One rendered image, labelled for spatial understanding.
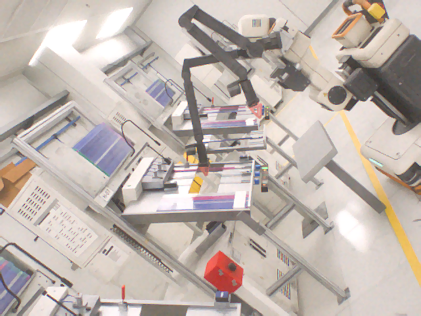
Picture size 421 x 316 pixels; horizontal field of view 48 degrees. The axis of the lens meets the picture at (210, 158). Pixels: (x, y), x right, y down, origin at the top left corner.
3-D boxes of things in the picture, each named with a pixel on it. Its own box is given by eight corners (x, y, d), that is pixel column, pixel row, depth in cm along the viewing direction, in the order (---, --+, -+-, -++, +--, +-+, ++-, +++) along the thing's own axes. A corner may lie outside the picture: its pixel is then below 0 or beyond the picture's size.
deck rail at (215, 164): (255, 168, 314) (254, 160, 312) (255, 169, 312) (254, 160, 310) (152, 174, 325) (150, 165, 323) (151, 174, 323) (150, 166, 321)
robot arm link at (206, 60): (177, 58, 277) (178, 58, 286) (182, 81, 279) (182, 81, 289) (252, 43, 276) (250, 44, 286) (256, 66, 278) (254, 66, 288)
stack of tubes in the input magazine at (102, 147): (133, 145, 315) (102, 120, 311) (109, 176, 268) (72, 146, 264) (123, 158, 319) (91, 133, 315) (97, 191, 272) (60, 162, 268)
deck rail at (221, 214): (250, 218, 251) (250, 207, 249) (250, 220, 249) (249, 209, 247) (123, 222, 262) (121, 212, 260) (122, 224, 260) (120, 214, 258)
